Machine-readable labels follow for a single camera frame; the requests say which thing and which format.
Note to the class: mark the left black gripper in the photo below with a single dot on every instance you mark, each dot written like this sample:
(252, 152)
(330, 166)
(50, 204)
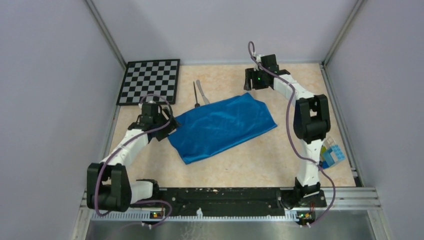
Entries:
(173, 124)

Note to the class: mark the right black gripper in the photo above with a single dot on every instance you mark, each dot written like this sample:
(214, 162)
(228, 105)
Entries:
(248, 76)

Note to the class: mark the blue cloth napkin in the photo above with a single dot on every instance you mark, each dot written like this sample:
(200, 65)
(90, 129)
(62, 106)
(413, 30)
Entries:
(210, 129)

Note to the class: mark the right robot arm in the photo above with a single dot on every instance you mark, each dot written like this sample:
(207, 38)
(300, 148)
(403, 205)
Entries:
(311, 121)

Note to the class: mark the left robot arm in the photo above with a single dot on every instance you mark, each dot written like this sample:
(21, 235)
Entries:
(108, 187)

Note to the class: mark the dark metal fork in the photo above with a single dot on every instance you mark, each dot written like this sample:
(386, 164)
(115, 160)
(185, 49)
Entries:
(195, 95)

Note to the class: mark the black white checkerboard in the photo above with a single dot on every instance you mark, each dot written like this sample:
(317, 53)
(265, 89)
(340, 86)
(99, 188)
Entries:
(155, 79)

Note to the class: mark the silver table knife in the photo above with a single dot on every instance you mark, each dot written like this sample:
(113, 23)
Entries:
(205, 99)

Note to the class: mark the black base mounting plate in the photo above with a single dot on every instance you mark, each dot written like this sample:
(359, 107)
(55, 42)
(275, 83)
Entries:
(231, 201)

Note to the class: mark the white toothed cable rail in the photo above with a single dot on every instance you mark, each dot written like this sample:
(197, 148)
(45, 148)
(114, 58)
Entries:
(147, 216)

